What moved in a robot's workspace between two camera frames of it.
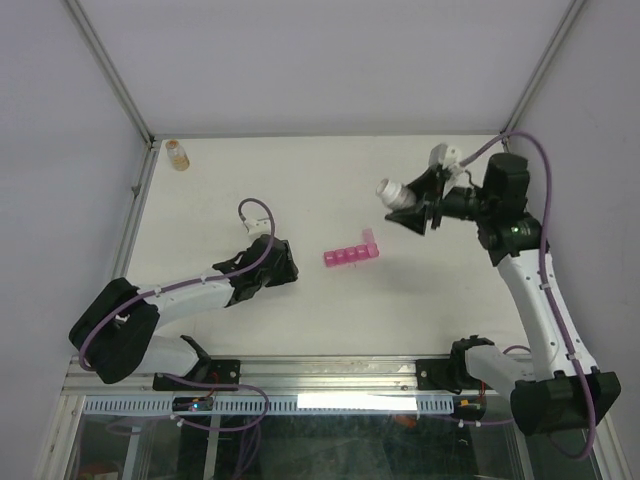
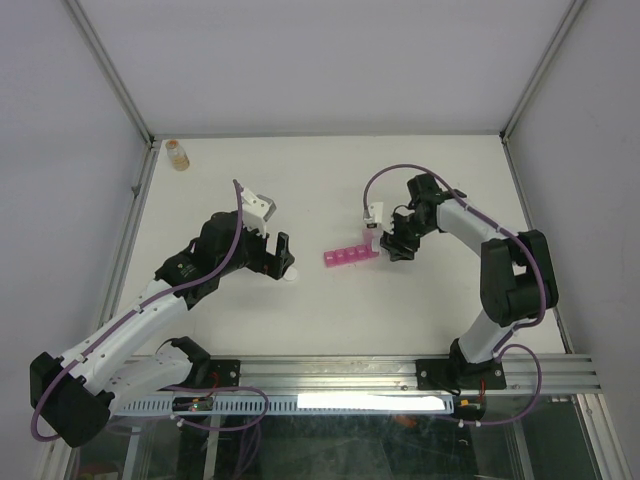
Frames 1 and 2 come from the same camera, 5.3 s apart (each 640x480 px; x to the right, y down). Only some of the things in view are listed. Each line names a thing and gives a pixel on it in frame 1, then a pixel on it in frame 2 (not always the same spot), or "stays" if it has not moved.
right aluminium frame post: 543,64 stays
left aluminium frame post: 114,74 stays
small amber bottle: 179,158 stays
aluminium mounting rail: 279,377 stays
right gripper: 429,192 to 395,244
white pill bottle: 395,195 to 375,244
